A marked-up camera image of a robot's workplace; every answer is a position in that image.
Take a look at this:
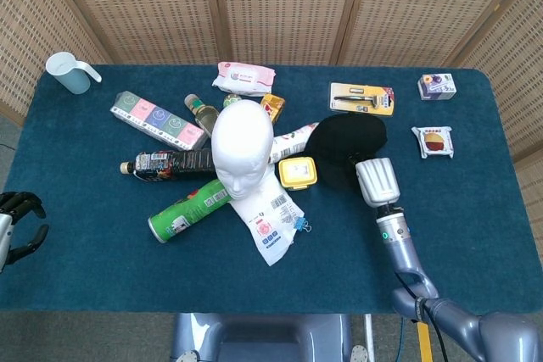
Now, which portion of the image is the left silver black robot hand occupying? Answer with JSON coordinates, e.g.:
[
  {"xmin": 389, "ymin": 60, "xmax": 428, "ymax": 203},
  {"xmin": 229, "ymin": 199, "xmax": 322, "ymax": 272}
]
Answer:
[{"xmin": 0, "ymin": 191, "xmax": 50, "ymax": 272}]

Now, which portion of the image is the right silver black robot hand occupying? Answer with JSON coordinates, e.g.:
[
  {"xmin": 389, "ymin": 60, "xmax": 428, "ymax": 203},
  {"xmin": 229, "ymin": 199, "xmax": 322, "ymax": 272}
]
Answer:
[{"xmin": 347, "ymin": 153, "xmax": 401, "ymax": 209}]

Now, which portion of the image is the black baseball cap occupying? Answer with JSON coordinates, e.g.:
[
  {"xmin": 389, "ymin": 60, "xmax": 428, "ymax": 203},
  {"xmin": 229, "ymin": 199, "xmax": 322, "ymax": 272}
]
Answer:
[{"xmin": 304, "ymin": 113, "xmax": 389, "ymax": 192}]

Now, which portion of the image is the white mannequin head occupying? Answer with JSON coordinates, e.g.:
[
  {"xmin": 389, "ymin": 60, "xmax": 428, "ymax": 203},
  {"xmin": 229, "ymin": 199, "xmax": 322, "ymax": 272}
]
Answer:
[{"xmin": 210, "ymin": 99, "xmax": 275, "ymax": 202}]

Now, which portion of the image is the red cake snack packet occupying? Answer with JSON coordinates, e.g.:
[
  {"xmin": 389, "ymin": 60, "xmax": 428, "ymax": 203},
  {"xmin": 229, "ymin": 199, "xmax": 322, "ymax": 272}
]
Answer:
[{"xmin": 411, "ymin": 125, "xmax": 455, "ymax": 160}]

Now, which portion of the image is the yellow lidded food container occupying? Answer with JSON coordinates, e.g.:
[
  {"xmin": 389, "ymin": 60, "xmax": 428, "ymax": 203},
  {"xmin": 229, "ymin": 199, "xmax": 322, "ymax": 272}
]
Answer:
[{"xmin": 277, "ymin": 156, "xmax": 319, "ymax": 192}]

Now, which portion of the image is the razor in yellow blister pack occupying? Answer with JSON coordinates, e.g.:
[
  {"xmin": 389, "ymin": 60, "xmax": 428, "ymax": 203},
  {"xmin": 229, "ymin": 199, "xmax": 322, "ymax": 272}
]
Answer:
[{"xmin": 329, "ymin": 81, "xmax": 395, "ymax": 117}]

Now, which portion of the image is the white bottle with orange cap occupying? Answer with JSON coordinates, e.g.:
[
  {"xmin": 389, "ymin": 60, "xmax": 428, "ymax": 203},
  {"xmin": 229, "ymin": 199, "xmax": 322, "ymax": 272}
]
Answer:
[{"xmin": 268, "ymin": 122, "xmax": 320, "ymax": 165}]

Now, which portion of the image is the purple white carton box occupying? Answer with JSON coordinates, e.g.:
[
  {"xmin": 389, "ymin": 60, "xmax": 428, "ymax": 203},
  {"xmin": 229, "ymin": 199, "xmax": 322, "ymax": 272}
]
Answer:
[{"xmin": 417, "ymin": 73, "xmax": 458, "ymax": 102}]

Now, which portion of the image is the white printed plastic bag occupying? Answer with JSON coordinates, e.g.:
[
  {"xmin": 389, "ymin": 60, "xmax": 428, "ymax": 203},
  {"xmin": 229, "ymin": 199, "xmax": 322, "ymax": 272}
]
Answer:
[{"xmin": 228, "ymin": 166, "xmax": 305, "ymax": 268}]

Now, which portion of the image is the yellow red snack box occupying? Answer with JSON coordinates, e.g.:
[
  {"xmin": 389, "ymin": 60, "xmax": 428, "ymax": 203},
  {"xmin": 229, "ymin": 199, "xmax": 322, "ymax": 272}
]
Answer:
[{"xmin": 260, "ymin": 93, "xmax": 287, "ymax": 127}]

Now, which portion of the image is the blue felt table cloth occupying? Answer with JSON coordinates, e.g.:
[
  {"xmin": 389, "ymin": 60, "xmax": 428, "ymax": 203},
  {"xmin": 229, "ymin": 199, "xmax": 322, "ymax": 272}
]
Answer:
[{"xmin": 0, "ymin": 64, "xmax": 543, "ymax": 316}]

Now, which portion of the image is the white table leg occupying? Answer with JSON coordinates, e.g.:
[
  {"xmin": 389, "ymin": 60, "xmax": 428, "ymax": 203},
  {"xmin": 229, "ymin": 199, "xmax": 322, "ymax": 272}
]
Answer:
[{"xmin": 363, "ymin": 313, "xmax": 376, "ymax": 362}]

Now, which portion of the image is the yellow floor tape strip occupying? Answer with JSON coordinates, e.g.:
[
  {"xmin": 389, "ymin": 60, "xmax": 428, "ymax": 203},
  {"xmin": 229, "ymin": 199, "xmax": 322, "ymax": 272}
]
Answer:
[{"xmin": 417, "ymin": 321, "xmax": 434, "ymax": 362}]

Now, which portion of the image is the white measuring jug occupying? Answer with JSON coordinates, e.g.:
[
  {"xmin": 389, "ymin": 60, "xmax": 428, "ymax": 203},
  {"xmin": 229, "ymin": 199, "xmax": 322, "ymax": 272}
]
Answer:
[{"xmin": 45, "ymin": 51, "xmax": 103, "ymax": 96}]

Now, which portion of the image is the pink wet wipes pack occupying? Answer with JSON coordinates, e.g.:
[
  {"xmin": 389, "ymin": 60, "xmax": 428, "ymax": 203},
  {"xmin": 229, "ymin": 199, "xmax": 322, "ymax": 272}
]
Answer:
[{"xmin": 211, "ymin": 61, "xmax": 277, "ymax": 97}]

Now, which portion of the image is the dark drink bottle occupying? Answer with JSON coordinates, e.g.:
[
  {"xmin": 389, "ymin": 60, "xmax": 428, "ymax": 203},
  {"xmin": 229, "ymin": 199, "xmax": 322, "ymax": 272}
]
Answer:
[{"xmin": 119, "ymin": 148, "xmax": 217, "ymax": 182}]

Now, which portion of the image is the green chips can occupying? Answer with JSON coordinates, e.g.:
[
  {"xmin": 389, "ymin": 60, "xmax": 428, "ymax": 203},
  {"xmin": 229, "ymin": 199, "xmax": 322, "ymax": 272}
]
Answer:
[{"xmin": 147, "ymin": 178, "xmax": 233, "ymax": 245}]

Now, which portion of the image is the colourful tissue multipack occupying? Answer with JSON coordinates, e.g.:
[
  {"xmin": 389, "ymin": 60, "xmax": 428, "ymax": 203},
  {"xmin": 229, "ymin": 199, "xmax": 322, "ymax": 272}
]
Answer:
[{"xmin": 109, "ymin": 90, "xmax": 209, "ymax": 152}]

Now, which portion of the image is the clear bottle with green label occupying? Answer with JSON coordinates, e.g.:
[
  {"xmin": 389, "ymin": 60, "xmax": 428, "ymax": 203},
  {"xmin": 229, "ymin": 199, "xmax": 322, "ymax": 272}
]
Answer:
[{"xmin": 183, "ymin": 93, "xmax": 221, "ymax": 138}]

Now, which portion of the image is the blue grey robot torso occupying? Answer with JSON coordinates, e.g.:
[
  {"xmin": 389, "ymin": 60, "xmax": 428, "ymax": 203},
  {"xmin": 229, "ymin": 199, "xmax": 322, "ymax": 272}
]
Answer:
[{"xmin": 171, "ymin": 313, "xmax": 370, "ymax": 362}]

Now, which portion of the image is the woven bamboo folding screen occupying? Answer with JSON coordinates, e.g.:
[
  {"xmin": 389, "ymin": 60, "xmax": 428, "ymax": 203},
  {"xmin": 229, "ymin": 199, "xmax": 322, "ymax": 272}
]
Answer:
[{"xmin": 0, "ymin": 0, "xmax": 543, "ymax": 164}]

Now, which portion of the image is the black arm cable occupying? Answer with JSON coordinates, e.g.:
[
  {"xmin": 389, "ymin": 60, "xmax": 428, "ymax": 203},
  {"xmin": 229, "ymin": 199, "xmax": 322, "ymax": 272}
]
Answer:
[{"xmin": 394, "ymin": 271, "xmax": 451, "ymax": 362}]

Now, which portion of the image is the blue floor cable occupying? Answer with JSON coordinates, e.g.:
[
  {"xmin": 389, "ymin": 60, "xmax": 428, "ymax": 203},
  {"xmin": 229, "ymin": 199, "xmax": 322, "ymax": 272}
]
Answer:
[{"xmin": 396, "ymin": 315, "xmax": 409, "ymax": 362}]

